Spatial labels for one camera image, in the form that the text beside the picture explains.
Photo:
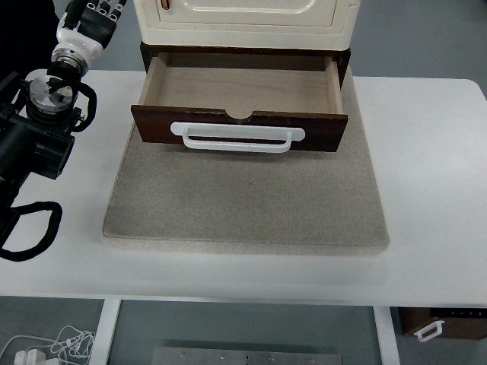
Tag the white charger plug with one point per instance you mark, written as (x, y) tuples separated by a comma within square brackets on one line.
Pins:
[(30, 357)]

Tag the brown wooden box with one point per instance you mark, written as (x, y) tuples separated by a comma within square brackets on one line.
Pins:
[(464, 327)]

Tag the grey felt mat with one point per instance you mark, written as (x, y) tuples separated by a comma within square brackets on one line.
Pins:
[(247, 197)]

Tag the white table leg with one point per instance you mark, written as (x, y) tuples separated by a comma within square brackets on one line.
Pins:
[(386, 334), (108, 331)]

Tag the dark wooden drawer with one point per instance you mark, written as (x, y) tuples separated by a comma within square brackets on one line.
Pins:
[(243, 89)]

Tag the black table control panel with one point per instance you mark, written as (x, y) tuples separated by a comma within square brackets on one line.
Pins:
[(456, 312)]

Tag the cream cabinet with door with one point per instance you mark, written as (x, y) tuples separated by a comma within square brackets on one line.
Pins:
[(247, 32)]

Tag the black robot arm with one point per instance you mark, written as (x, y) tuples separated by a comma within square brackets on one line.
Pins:
[(15, 137)]

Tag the white and black hand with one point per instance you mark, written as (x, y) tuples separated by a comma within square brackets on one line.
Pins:
[(85, 32)]

